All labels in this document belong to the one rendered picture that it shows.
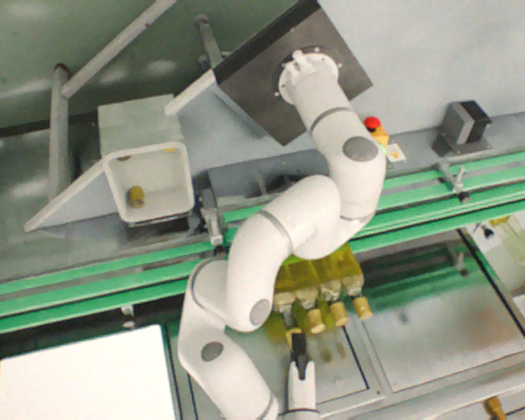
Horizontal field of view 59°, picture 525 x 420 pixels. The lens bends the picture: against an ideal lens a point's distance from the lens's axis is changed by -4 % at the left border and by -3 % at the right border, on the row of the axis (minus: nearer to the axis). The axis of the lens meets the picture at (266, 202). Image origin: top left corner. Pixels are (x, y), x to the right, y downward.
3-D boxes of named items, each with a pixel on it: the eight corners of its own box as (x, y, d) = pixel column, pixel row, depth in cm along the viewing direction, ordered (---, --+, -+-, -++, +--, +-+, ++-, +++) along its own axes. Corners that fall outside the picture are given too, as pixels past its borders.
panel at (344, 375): (-1, 361, 117) (-10, 510, 96) (-7, 356, 115) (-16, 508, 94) (334, 283, 134) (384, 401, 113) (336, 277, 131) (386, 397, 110)
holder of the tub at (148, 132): (125, 210, 122) (128, 233, 117) (99, 128, 101) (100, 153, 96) (191, 196, 125) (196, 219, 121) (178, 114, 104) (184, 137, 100)
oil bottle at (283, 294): (251, 246, 127) (273, 317, 113) (251, 233, 122) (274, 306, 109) (271, 241, 128) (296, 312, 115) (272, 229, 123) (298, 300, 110)
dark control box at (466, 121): (439, 125, 131) (455, 145, 126) (448, 102, 125) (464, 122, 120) (465, 120, 133) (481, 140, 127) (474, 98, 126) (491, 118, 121)
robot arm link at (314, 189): (295, 235, 69) (294, 289, 82) (400, 153, 79) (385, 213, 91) (252, 198, 74) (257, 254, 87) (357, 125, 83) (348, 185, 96)
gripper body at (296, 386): (317, 427, 100) (313, 375, 107) (323, 413, 92) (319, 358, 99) (282, 427, 99) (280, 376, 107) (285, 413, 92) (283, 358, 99)
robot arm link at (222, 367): (315, 362, 78) (265, 329, 91) (261, 266, 69) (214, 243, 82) (240, 434, 72) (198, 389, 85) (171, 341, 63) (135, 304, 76)
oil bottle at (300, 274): (272, 241, 128) (297, 312, 115) (272, 228, 123) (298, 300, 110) (292, 237, 129) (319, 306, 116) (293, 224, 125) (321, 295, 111)
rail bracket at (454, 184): (431, 167, 123) (457, 206, 115) (439, 146, 117) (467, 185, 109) (444, 164, 124) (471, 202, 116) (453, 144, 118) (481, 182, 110)
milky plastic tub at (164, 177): (120, 198, 118) (123, 225, 113) (98, 129, 101) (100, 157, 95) (189, 184, 121) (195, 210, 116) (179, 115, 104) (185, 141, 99)
